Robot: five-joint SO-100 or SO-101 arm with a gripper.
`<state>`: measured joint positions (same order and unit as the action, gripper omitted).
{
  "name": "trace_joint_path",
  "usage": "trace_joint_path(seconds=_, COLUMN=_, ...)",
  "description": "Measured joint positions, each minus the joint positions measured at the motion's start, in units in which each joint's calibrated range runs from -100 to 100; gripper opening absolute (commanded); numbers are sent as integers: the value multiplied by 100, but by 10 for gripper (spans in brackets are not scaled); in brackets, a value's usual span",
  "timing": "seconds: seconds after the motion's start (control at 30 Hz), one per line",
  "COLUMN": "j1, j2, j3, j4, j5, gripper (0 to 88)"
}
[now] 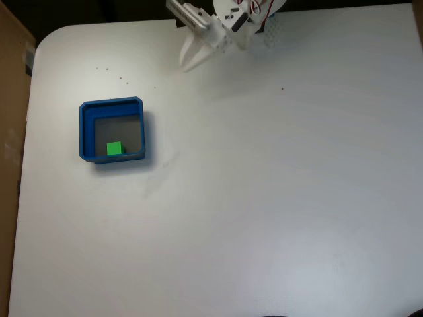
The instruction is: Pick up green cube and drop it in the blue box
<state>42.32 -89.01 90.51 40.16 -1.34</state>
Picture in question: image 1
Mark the brown cardboard box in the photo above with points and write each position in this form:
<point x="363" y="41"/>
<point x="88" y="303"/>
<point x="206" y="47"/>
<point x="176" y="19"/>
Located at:
<point x="11" y="132"/>

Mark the blue square box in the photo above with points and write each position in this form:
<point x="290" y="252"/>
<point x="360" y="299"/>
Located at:
<point x="86" y="132"/>

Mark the silver camera box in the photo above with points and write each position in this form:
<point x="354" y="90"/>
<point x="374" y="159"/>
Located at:
<point x="191" y="14"/>

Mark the green cube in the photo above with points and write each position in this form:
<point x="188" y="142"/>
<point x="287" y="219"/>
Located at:
<point x="115" y="148"/>

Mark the black tape piece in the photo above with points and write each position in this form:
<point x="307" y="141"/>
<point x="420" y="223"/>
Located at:
<point x="180" y="23"/>

